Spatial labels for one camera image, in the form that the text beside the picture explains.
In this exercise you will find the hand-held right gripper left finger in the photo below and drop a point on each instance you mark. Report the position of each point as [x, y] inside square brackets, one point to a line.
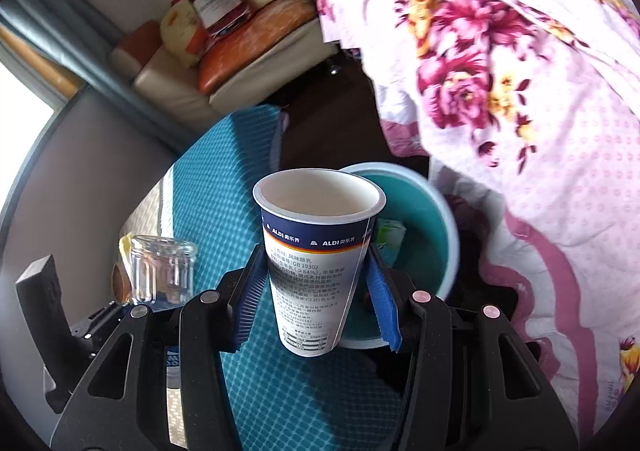
[247, 303]

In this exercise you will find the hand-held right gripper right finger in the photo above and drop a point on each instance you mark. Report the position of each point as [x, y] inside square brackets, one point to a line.
[382, 301]

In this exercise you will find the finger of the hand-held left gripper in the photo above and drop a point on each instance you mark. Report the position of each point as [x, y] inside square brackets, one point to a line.
[112, 313]

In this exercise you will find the clear glass jar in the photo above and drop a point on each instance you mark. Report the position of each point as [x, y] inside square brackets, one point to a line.
[162, 271]

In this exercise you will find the white paper cup blue band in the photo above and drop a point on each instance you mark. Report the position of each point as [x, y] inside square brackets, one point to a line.
[315, 271]

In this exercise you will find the teal trash bin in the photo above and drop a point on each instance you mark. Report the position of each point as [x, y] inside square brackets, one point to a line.
[425, 211]

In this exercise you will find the teal checked mat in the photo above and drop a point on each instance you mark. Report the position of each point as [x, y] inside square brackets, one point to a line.
[215, 191]

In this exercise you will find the pink floral blanket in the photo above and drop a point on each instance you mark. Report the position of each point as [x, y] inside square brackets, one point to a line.
[500, 106]

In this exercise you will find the cream leather sofa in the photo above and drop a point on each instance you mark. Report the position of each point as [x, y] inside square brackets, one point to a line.
[165, 81]

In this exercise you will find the grey-blue curtain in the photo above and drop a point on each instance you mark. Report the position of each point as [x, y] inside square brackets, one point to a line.
[75, 56]

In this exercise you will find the orange seat cushion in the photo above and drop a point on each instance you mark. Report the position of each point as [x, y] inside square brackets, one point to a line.
[250, 41]

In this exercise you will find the yellow plush pillow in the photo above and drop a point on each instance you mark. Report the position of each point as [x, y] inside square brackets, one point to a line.
[180, 28]

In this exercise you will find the red gift bag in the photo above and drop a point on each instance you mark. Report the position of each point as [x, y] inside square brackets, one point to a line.
[215, 6]

